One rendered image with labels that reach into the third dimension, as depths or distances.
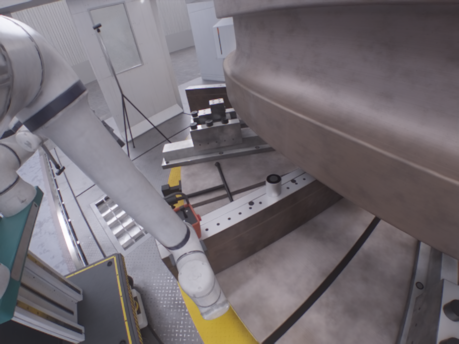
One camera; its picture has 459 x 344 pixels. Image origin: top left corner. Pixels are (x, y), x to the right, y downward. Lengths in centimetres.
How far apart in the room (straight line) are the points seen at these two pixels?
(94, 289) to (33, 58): 145
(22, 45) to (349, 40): 86
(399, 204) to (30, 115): 95
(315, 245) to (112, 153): 126
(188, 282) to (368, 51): 87
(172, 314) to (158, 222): 120
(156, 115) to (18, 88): 389
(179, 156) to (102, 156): 175
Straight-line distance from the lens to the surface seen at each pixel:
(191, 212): 97
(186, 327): 160
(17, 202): 115
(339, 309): 129
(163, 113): 414
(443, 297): 110
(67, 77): 38
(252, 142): 208
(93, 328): 151
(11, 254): 97
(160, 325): 166
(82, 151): 39
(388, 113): 85
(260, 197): 113
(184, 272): 55
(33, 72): 30
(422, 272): 152
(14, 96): 26
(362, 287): 138
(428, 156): 80
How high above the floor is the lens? 150
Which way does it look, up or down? 39 degrees down
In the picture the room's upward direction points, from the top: 12 degrees counter-clockwise
